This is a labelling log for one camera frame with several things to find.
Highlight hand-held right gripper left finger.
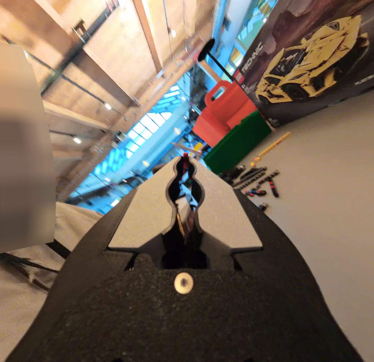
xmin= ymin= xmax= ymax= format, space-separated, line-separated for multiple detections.
xmin=108 ymin=157 xmax=181 ymax=268

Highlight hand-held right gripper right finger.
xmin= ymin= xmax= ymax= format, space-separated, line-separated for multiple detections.
xmin=189 ymin=157 xmax=263 ymax=268

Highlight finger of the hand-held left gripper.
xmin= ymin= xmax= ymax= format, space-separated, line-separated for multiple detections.
xmin=175 ymin=196 xmax=194 ymax=223

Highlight wooden desk lamp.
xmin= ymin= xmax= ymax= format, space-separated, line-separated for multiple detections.
xmin=172 ymin=141 xmax=205 ymax=161

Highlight grey desk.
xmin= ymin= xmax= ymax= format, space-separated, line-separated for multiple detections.
xmin=222 ymin=89 xmax=374 ymax=362

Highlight black double toy beam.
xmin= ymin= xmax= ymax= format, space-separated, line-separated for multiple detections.
xmin=240 ymin=166 xmax=267 ymax=181

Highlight short grey beam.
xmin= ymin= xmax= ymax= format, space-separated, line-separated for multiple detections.
xmin=257 ymin=169 xmax=280 ymax=184

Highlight green storage bin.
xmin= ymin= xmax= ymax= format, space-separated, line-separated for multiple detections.
xmin=204 ymin=110 xmax=272 ymax=174

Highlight long yellow toy beam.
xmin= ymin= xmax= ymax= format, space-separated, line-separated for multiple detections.
xmin=258 ymin=131 xmax=293 ymax=158

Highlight red plastic tote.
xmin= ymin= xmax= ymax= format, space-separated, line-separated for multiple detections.
xmin=192 ymin=81 xmax=258 ymax=148

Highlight black pole round head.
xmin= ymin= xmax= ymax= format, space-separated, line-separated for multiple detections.
xmin=197 ymin=38 xmax=240 ymax=83

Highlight dark toy car box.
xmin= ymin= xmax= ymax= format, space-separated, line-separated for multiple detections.
xmin=234 ymin=0 xmax=374 ymax=128

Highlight black shoulder strap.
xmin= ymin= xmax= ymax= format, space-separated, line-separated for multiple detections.
xmin=46 ymin=240 xmax=71 ymax=260

